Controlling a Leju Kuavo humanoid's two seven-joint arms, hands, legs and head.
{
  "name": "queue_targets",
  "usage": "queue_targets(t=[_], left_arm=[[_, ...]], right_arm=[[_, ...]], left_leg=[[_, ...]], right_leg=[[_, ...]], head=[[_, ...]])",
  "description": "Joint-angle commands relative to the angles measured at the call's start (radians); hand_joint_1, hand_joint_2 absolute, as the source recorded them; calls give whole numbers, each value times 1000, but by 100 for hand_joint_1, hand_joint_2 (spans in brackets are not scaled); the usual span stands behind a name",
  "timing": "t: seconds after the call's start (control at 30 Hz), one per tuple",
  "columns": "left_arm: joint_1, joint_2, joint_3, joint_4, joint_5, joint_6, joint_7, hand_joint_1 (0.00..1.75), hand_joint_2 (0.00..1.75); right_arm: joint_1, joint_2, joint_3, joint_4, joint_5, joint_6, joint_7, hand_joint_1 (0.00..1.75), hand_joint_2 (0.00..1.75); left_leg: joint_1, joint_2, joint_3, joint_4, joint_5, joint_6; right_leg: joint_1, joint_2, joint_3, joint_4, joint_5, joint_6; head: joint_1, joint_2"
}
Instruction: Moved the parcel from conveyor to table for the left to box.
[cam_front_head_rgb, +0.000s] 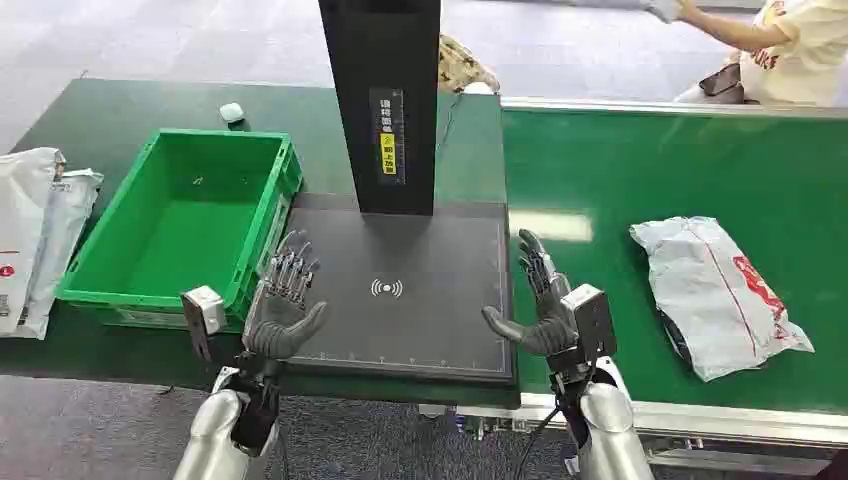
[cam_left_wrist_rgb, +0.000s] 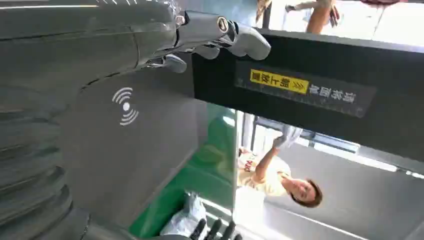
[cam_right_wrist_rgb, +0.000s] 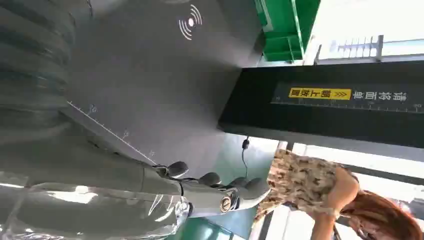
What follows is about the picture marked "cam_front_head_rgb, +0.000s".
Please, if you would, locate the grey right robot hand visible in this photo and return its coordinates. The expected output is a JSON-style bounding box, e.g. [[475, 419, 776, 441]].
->
[[481, 229, 580, 358]]

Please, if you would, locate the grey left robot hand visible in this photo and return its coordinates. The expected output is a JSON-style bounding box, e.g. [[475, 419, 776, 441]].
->
[[242, 229, 329, 362]]

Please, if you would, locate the black scanner platform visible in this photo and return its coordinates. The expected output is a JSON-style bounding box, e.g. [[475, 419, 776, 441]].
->
[[276, 192, 517, 387]]

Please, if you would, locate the green plastic crate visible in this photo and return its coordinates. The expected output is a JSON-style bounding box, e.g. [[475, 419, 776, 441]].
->
[[54, 128, 305, 333]]

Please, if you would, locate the green conveyor belt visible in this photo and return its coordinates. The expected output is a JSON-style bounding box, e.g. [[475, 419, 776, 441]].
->
[[501, 97, 848, 446]]

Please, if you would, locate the grey parcel with red print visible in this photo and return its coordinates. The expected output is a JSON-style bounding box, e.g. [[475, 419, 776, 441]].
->
[[628, 215, 815, 384]]

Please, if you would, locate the white plastic mailer parcel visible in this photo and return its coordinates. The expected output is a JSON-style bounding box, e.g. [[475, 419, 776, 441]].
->
[[0, 146, 67, 337], [18, 168, 105, 341]]

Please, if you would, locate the black scanner column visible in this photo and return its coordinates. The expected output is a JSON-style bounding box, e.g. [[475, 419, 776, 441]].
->
[[317, 0, 443, 217]]

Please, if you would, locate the patterned beige bag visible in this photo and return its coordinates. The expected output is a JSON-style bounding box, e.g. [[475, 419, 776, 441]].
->
[[437, 34, 501, 95]]

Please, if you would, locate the brown handbag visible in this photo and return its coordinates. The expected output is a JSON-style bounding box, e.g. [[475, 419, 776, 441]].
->
[[698, 62, 761, 106]]

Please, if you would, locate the person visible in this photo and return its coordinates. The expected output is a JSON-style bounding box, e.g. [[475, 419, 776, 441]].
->
[[645, 0, 848, 108]]

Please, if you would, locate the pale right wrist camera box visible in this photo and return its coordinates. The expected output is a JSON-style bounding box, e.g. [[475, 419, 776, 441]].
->
[[561, 284, 618, 364]]

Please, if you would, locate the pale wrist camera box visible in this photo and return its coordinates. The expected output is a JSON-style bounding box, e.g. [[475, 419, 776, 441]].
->
[[561, 284, 618, 364], [180, 285, 229, 364]]

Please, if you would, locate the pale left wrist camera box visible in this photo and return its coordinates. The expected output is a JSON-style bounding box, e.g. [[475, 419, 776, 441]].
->
[[180, 285, 229, 364]]

